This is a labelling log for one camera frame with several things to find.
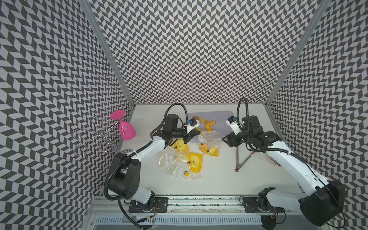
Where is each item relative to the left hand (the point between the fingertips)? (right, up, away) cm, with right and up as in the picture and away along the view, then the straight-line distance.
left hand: (198, 132), depth 81 cm
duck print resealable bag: (+7, -6, 0) cm, 9 cm away
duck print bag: (-11, -10, +9) cm, 18 cm away
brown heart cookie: (0, +8, +27) cm, 28 cm away
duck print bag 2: (-9, -20, +3) cm, 22 cm away
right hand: (+17, -3, -2) cm, 18 cm away
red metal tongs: (+25, -21, +3) cm, 32 cm away
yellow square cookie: (+5, +6, +28) cm, 29 cm away
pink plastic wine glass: (-41, 0, -1) cm, 41 cm away
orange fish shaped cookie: (+9, +1, +23) cm, 25 cm away
